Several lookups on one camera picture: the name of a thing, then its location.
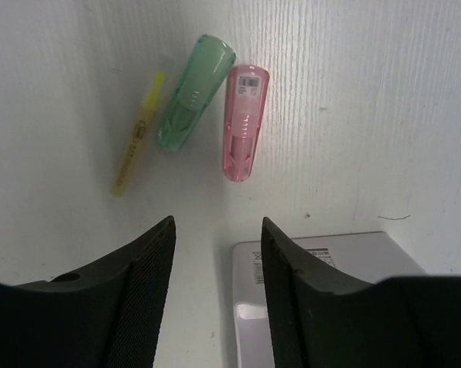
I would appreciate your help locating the pink translucent tube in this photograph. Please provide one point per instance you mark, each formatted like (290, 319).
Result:
(246, 92)

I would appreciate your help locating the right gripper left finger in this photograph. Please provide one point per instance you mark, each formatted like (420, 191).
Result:
(107, 313)

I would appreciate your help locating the yellow marker pen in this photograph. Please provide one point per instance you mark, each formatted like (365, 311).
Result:
(148, 109)

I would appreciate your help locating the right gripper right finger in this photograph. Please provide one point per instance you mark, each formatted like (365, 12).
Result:
(318, 316)

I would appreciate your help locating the left white organizer bin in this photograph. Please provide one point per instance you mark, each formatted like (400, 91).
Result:
(370, 257)

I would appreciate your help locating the green translucent tube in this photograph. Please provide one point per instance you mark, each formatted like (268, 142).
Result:
(207, 67)

